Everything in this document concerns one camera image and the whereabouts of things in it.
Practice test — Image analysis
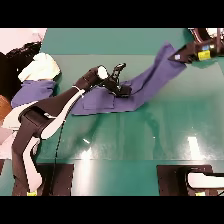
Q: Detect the orange garment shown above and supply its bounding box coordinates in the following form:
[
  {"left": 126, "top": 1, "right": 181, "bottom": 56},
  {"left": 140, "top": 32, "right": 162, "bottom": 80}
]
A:
[{"left": 0, "top": 94, "right": 13, "bottom": 123}]

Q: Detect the white garment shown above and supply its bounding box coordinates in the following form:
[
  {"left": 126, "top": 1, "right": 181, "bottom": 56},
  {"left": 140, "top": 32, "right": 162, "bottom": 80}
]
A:
[
  {"left": 1, "top": 100, "right": 40, "bottom": 132},
  {"left": 17, "top": 52, "right": 62, "bottom": 83}
]

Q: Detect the purple garment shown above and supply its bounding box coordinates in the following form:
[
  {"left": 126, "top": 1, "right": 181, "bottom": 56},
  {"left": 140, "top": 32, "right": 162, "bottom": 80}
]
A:
[{"left": 10, "top": 79, "right": 57, "bottom": 109}]

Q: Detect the black garment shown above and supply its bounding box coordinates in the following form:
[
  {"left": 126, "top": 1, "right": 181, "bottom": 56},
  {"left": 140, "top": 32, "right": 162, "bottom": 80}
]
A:
[{"left": 0, "top": 41, "right": 43, "bottom": 102}]

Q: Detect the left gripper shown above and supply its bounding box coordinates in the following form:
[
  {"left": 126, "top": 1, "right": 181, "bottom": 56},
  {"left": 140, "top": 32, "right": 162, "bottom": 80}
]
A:
[{"left": 101, "top": 77, "right": 133, "bottom": 99}]

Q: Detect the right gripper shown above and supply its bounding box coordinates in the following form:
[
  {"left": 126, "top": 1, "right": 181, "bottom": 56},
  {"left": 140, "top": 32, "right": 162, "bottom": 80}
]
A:
[{"left": 168, "top": 40, "right": 213, "bottom": 65}]

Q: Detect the purple shirt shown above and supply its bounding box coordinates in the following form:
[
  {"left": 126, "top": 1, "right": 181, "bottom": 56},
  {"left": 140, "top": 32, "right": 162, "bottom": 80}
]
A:
[{"left": 70, "top": 42, "right": 188, "bottom": 116}]

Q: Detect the black cable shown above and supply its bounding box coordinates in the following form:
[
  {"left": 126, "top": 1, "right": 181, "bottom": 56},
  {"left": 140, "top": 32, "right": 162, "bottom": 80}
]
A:
[{"left": 49, "top": 120, "right": 66, "bottom": 196}]

